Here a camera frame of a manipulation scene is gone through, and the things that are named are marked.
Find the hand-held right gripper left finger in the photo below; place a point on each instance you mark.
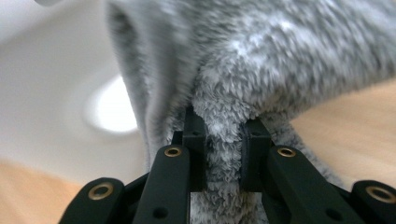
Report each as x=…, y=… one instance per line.
x=197, y=149

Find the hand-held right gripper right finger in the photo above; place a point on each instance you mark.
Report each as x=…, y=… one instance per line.
x=253, y=155

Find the grey fluffy towel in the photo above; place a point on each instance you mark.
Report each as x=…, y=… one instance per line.
x=264, y=56

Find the white plastic storage bin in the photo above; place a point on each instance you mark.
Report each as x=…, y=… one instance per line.
x=46, y=93

